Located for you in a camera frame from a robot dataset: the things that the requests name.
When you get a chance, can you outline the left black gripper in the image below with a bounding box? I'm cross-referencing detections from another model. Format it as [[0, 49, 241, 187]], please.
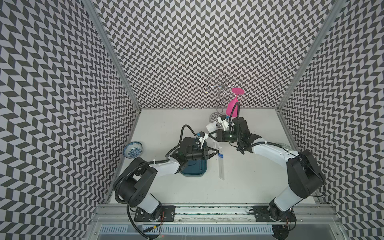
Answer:
[[186, 146, 219, 161]]

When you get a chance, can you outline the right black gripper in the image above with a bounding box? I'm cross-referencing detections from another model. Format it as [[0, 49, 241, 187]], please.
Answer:
[[208, 128, 241, 142]]

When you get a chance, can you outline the white gauze cloth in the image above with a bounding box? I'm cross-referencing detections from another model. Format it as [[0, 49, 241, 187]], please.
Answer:
[[206, 122, 218, 133]]

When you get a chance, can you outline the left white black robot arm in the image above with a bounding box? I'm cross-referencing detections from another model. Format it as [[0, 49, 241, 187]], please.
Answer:
[[113, 137, 219, 221]]

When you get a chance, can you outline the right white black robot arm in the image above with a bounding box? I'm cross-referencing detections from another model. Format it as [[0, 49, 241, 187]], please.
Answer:
[[206, 115, 326, 222]]

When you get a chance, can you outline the teal rectangular plastic tray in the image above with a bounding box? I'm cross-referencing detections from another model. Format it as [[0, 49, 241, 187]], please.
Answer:
[[181, 160, 208, 177]]

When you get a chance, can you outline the blue patterned small bowl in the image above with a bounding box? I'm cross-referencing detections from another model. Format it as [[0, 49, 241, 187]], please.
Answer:
[[123, 141, 143, 159]]

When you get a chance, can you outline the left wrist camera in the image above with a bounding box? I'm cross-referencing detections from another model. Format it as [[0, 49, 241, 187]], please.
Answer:
[[196, 132, 209, 149]]

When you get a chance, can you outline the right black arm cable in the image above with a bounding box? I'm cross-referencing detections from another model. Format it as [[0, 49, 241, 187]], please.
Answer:
[[227, 101, 327, 198]]

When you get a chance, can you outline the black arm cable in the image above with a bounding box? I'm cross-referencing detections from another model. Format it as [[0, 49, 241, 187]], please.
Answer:
[[113, 124, 202, 240], [227, 101, 327, 198]]

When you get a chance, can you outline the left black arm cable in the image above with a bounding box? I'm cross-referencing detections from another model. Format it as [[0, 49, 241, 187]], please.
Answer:
[[113, 124, 202, 240]]

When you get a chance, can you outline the chrome wire glass rack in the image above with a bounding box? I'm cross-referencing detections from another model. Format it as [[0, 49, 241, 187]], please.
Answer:
[[204, 71, 240, 128]]

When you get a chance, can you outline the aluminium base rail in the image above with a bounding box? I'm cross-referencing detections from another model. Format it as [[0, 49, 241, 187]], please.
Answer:
[[84, 204, 349, 240]]

